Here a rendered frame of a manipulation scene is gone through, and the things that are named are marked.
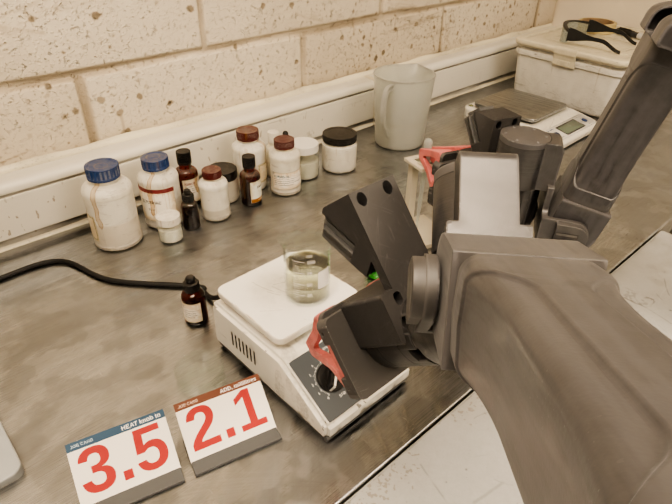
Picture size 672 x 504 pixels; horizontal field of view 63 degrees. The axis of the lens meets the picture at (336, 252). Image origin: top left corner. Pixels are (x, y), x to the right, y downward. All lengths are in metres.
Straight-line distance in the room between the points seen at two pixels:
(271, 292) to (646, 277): 0.56
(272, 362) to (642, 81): 0.47
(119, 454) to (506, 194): 0.42
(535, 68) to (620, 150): 0.92
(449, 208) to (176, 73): 0.74
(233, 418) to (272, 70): 0.74
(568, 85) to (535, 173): 0.87
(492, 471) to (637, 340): 0.43
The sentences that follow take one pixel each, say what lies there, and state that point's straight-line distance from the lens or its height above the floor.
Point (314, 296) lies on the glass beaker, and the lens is 0.59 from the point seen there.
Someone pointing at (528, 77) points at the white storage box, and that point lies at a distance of 1.59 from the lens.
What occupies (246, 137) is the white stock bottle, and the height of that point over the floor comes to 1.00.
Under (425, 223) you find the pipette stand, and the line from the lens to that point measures 0.92.
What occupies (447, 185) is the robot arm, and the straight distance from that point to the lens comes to 0.37.
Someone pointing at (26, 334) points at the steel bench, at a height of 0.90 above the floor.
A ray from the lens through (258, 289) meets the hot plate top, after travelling 0.63.
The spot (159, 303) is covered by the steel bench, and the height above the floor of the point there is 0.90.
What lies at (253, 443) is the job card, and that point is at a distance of 0.59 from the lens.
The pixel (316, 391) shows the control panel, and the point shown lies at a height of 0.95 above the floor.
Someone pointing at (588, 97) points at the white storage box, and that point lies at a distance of 1.51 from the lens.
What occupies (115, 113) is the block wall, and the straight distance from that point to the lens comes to 1.00.
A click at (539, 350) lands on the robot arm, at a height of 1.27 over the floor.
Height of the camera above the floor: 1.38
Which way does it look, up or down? 34 degrees down
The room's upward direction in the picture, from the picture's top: 1 degrees clockwise
